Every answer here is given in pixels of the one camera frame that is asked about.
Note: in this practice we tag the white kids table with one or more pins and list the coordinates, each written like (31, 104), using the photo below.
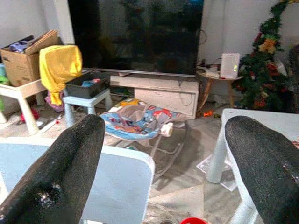
(21, 89)

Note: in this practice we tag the decorated Christmas tree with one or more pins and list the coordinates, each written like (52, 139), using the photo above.
(261, 77)

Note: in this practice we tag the large black television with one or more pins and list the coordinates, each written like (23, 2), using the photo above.
(140, 35)

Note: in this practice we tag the red round container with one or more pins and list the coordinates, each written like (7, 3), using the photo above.
(194, 221)

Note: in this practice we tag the blue and red toy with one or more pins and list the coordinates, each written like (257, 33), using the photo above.
(91, 82)

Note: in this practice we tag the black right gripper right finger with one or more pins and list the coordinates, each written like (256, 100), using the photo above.
(264, 168)

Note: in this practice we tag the light-blue plastic chair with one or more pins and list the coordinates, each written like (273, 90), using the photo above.
(121, 182)

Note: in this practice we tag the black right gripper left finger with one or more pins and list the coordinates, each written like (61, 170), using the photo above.
(65, 168)

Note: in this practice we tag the light-blue kids stool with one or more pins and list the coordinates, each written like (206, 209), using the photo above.
(86, 101)

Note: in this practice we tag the black plastic tray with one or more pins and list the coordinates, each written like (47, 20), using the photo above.
(86, 91)

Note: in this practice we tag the patterned paper sheet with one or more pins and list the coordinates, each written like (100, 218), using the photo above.
(205, 166)

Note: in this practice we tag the large light-blue table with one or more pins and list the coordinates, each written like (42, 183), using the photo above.
(280, 119)

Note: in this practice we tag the purple toy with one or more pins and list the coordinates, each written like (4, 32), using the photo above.
(19, 46)

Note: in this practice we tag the colourful baby bouncer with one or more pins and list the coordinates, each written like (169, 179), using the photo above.
(137, 121)

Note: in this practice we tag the white stick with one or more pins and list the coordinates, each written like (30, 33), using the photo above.
(50, 123)

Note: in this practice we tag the round wooden side table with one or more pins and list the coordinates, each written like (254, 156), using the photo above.
(205, 79)

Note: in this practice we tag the white TV stand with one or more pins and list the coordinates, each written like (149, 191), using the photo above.
(163, 93)

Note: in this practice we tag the orange toy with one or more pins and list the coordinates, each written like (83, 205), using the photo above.
(208, 113)

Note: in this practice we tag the yellow cloth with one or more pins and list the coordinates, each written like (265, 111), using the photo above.
(58, 65)

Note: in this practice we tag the white upright device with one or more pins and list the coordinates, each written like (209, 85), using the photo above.
(229, 65)

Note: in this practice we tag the brown cardboard box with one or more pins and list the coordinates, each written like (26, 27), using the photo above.
(18, 65)

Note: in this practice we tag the pink red toy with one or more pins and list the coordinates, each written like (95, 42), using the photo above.
(29, 115)

